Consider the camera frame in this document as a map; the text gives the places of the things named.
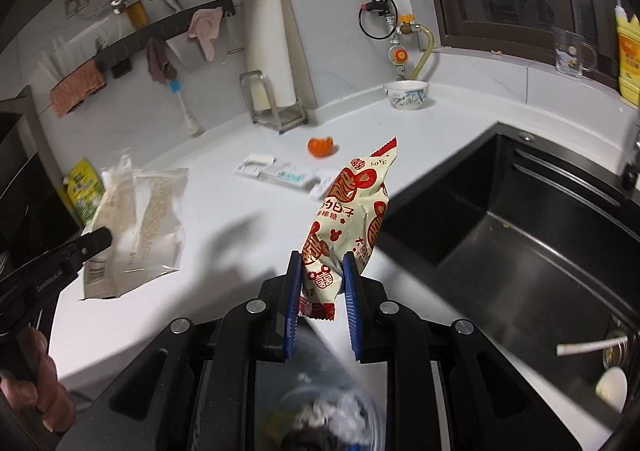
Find orange mesh hanging cloth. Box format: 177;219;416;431
50;59;106;118

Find black kitchen sink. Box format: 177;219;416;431
376;124;639;428

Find white food packaging bag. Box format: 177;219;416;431
81;150;189;299

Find white chopsticks in sink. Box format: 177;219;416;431
555;335;628;357

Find yellowish gas hose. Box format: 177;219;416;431
409;24;436;82

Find hanging cleaver knife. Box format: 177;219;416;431
165;33;206;72

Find yellow dish soap bottle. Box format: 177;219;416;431
614;0;640;107

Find white egg shell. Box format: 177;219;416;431
596;367;628;413

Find red cream snack bag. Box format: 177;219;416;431
299;138;397;321

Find white vegetable peeler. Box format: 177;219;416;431
224;14;244;55

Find blue white bottle brush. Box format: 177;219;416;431
169;80;203;138

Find clear glass mug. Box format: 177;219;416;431
552;28;598;78

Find orange peel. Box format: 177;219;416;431
307;137;336;159

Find black wall hook rail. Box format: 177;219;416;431
92;0;236;72

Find black cable loop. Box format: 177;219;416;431
357;0;399;41

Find dark purple hanging cloth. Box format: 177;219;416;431
146;37;177;85

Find yellow green seasoning pouch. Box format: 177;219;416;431
63;159;104;226

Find pink hanging cloth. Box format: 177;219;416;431
186;8;224;62

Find person's left hand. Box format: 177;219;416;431
1;327;77;433

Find white patterned ceramic bowl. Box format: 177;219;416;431
383;80;430;111

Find wall electrical socket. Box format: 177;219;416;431
64;0;89;19

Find metal cutting board rack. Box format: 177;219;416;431
239;70;308;135

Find metal gas pipe with valve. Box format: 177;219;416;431
358;0;421;81

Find flattened toothpaste box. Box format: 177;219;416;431
233;153;340;202

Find white cutting board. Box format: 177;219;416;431
243;0;317;110

